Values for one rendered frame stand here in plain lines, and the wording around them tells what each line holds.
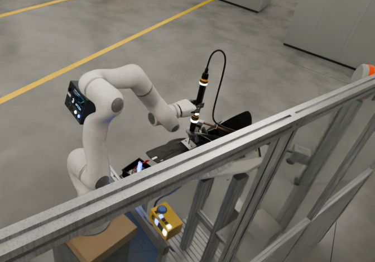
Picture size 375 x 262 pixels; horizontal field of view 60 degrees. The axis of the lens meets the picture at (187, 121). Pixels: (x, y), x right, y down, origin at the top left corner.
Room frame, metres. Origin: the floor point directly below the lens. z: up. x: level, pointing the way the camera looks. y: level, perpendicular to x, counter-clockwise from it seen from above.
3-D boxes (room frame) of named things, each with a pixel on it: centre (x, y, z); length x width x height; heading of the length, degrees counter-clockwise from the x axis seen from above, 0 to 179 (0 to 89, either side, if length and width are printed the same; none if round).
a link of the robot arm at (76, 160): (1.01, 0.41, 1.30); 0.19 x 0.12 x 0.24; 54
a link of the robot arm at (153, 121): (1.34, 0.13, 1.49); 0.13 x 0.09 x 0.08; 136
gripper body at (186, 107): (1.44, 0.04, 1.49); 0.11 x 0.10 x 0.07; 136
